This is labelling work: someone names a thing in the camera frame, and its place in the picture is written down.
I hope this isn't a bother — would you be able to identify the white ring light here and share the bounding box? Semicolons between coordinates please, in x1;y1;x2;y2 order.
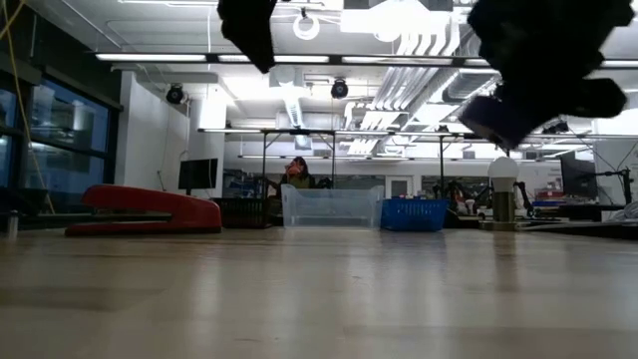
291;8;322;42

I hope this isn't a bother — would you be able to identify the clear plastic bin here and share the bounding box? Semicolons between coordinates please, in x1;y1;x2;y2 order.
280;183;386;229

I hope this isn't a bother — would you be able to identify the black monitor on arm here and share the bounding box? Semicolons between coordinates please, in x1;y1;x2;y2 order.
557;149;635;206

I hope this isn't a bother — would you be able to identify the black monitor on stand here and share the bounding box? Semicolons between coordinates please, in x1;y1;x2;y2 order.
177;158;219;196

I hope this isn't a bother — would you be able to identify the blue plastic basket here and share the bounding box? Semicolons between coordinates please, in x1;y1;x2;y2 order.
380;197;450;232

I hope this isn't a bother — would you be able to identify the black metal frame stand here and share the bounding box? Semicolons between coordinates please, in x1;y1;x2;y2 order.
197;127;512;200

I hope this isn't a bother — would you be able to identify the table lamp with white bulb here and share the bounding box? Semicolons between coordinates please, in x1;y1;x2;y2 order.
486;155;521;232

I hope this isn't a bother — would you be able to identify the person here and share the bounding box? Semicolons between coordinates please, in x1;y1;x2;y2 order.
271;155;334;190

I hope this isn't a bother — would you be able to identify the red stapler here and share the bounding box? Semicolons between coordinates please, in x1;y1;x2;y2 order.
64;183;223;237

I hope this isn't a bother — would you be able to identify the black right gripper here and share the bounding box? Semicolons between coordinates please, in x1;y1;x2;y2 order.
490;52;628;151

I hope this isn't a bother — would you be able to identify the white cable bundle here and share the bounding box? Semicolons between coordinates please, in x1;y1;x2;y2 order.
610;200;638;223

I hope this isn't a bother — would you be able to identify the long ceiling light strip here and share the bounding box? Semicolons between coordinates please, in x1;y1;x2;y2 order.
94;52;638;70

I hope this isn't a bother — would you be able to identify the yellow cable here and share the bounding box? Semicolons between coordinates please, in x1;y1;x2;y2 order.
0;0;57;215

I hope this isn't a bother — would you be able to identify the black ceiling spotlight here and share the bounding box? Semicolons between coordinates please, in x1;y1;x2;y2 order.
330;77;350;100
165;83;186;106

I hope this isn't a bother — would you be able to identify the black plastic basket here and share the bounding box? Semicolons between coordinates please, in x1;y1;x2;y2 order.
211;196;274;230

